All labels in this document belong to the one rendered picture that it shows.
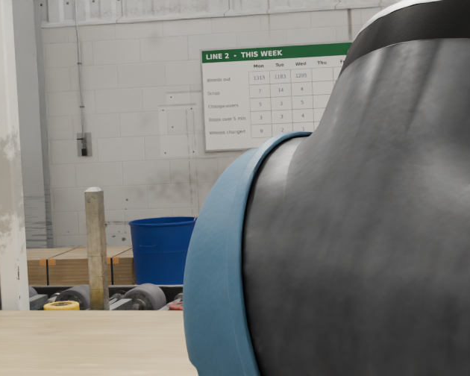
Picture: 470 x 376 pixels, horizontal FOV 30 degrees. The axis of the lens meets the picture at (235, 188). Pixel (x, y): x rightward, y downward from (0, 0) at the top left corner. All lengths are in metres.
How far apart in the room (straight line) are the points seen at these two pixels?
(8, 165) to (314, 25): 6.13
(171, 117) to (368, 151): 7.86
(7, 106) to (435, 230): 1.88
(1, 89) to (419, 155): 1.87
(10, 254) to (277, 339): 1.86
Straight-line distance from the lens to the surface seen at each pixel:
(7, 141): 2.05
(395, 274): 0.20
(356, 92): 0.25
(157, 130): 8.10
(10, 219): 2.06
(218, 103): 7.99
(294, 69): 7.94
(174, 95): 8.08
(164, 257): 6.35
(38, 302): 2.48
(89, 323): 1.84
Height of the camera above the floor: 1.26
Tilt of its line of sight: 3 degrees down
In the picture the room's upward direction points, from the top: 3 degrees counter-clockwise
